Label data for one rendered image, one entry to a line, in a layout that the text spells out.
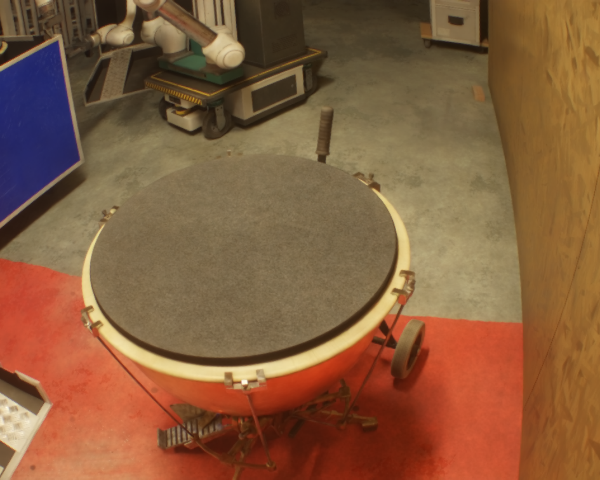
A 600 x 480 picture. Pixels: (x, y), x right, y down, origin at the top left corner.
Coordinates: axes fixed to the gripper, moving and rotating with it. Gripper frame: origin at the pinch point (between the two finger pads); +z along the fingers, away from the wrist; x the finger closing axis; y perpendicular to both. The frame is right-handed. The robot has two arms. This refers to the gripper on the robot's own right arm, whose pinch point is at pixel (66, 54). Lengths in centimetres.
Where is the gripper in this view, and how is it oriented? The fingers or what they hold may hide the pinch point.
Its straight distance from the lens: 316.9
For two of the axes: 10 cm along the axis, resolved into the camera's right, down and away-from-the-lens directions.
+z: -5.6, 5.5, -6.2
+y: -0.6, -7.8, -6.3
